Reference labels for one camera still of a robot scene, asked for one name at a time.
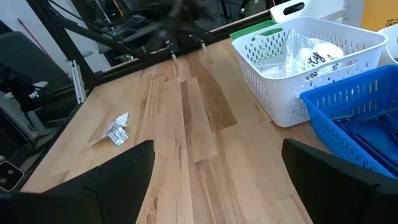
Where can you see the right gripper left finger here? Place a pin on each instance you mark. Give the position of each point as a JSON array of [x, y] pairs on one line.
[[118, 193]]

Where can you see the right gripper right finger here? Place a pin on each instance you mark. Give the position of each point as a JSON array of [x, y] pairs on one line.
[[335, 193]]

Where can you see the white paper bandage packet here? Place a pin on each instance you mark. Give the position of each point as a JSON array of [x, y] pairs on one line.
[[118, 135]]

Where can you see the blue disposable razor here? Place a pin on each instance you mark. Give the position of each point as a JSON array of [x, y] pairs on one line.
[[363, 113], [373, 137]]

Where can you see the clear bag of cotton pads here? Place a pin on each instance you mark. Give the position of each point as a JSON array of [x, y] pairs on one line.
[[273, 71], [323, 53]]

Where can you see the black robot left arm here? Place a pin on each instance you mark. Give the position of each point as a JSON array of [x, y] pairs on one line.
[[174, 25]]

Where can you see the blue plastic basket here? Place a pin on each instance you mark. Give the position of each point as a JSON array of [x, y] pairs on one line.
[[326, 137]]

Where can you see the white perforated plastic basket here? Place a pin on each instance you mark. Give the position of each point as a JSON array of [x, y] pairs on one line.
[[280, 102]]

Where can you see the white solid plastic bin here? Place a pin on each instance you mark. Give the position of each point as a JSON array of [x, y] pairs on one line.
[[392, 43], [323, 9]]

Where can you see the grey desk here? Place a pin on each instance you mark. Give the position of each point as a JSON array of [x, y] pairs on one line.
[[25, 53]]

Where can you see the white and yellow canister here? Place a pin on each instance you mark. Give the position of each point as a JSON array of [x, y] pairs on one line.
[[379, 15]]

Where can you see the green plastic basket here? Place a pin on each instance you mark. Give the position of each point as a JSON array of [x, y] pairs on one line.
[[248, 30]]

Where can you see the black table edge camera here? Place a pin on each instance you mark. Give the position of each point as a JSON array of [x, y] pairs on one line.
[[9, 175]]

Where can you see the silver metal bracket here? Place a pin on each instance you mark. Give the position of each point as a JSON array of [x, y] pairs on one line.
[[77, 81]]

